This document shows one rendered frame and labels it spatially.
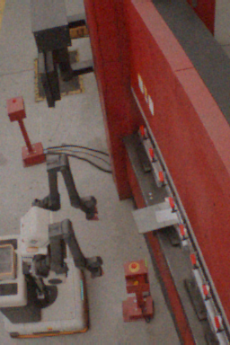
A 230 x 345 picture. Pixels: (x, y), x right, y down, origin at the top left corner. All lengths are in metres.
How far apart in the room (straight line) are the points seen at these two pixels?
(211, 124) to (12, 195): 3.11
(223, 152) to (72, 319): 2.22
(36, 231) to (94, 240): 1.55
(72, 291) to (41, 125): 2.16
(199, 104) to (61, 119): 3.38
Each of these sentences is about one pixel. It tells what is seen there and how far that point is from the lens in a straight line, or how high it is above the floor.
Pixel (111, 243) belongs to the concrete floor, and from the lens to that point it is 4.03.
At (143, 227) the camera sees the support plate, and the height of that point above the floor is 1.00.
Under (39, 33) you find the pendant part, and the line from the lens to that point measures 2.98.
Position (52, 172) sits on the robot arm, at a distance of 2.54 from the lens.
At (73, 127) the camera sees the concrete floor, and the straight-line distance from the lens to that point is 4.92.
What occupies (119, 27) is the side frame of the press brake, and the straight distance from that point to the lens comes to 2.88.
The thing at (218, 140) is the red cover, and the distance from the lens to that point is 1.66.
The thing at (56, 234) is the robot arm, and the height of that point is 1.62.
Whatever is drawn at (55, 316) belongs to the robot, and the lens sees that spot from 3.53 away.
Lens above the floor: 3.55
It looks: 52 degrees down
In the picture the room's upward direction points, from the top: 9 degrees counter-clockwise
